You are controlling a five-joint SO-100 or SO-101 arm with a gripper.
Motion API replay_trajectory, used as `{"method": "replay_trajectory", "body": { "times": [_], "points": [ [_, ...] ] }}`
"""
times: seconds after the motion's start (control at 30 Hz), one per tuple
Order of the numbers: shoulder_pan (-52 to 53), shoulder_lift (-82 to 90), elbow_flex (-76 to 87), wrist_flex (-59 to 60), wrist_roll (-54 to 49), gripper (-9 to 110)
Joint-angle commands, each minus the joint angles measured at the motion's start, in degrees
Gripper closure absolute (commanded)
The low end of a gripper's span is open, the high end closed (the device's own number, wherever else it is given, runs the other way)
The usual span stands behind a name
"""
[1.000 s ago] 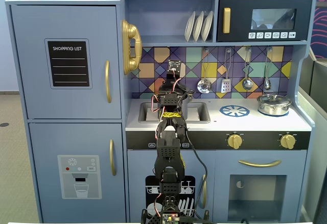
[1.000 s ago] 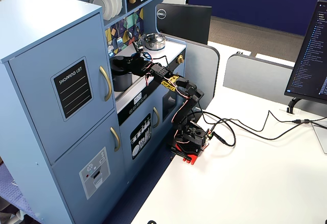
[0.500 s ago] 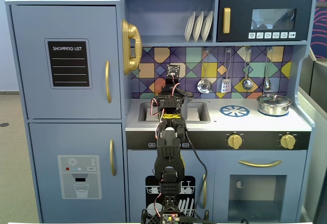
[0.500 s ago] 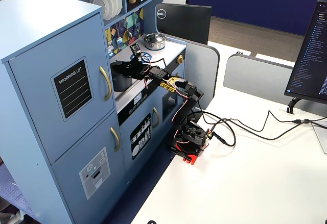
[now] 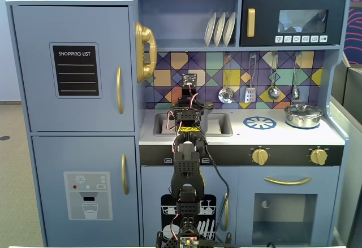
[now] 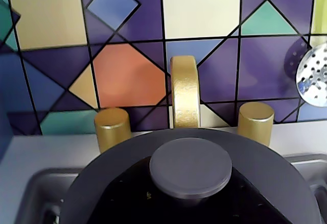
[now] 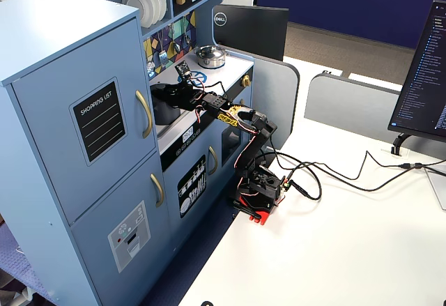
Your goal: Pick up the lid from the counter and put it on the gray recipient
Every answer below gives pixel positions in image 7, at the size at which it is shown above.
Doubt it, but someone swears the gray monitor stand base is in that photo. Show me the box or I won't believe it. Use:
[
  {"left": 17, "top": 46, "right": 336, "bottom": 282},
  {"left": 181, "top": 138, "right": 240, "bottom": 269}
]
[{"left": 424, "top": 166, "right": 446, "bottom": 211}]

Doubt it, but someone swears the steel toy pot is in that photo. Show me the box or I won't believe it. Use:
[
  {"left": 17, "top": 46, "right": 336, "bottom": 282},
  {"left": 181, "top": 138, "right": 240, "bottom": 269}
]
[{"left": 194, "top": 49, "right": 229, "bottom": 70}]

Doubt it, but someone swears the toy metal spatula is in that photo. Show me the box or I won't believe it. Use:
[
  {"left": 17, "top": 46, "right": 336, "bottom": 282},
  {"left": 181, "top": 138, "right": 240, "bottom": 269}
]
[{"left": 158, "top": 32, "right": 169, "bottom": 67}]

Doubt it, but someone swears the black Dell monitor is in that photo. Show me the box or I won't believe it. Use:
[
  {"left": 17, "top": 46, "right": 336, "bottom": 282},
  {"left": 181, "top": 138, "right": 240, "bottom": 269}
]
[{"left": 212, "top": 4, "right": 290, "bottom": 62}]

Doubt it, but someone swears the monitor with lit screen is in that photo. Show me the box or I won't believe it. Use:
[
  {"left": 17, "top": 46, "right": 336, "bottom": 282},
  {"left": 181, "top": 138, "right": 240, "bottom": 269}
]
[{"left": 387, "top": 0, "right": 446, "bottom": 143}]

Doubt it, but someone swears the gray toy pot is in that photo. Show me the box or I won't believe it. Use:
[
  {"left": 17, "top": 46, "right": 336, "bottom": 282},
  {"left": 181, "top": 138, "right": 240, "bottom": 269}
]
[{"left": 151, "top": 93, "right": 182, "bottom": 126}]

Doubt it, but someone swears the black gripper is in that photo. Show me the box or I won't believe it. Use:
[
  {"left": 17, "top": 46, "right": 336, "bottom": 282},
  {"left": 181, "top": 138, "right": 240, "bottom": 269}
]
[{"left": 160, "top": 82, "right": 207, "bottom": 112}]

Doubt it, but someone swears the blue toy kitchen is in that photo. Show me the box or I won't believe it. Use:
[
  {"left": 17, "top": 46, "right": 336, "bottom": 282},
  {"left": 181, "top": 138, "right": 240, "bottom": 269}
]
[{"left": 0, "top": 0, "right": 255, "bottom": 306}]

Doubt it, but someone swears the red and black arm base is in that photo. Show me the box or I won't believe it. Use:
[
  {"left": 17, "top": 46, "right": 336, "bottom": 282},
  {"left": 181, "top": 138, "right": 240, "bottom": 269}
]
[{"left": 228, "top": 190, "right": 287, "bottom": 226}]

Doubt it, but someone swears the glass pot lid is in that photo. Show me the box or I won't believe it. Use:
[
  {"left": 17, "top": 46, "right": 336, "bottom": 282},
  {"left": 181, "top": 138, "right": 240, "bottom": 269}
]
[{"left": 194, "top": 44, "right": 226, "bottom": 60}]

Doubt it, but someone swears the short gold fridge handle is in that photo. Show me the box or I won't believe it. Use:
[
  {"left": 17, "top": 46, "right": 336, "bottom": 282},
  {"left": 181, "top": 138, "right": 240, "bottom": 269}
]
[{"left": 150, "top": 173, "right": 164, "bottom": 208}]

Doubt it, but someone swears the long gold fridge handle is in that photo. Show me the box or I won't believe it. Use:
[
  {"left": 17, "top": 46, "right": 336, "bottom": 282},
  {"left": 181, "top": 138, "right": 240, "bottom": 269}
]
[{"left": 134, "top": 89, "right": 154, "bottom": 139}]

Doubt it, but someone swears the toy metal ladle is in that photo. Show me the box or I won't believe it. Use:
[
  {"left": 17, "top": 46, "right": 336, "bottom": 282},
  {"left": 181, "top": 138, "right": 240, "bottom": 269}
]
[{"left": 172, "top": 23, "right": 183, "bottom": 55}]

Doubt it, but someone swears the small wrist camera board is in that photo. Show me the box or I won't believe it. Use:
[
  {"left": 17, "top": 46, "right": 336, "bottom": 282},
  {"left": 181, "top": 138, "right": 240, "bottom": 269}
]
[{"left": 175, "top": 60, "right": 192, "bottom": 77}]

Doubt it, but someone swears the black cable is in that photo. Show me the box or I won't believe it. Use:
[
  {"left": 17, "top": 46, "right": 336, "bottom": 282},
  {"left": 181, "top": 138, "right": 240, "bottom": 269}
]
[
  {"left": 270, "top": 138, "right": 446, "bottom": 202},
  {"left": 285, "top": 159, "right": 446, "bottom": 202}
]

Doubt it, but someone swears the gray rounded desk divider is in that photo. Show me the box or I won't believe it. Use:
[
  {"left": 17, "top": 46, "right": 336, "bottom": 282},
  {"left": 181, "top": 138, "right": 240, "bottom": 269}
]
[
  {"left": 222, "top": 45, "right": 301, "bottom": 150},
  {"left": 304, "top": 72, "right": 446, "bottom": 155}
]

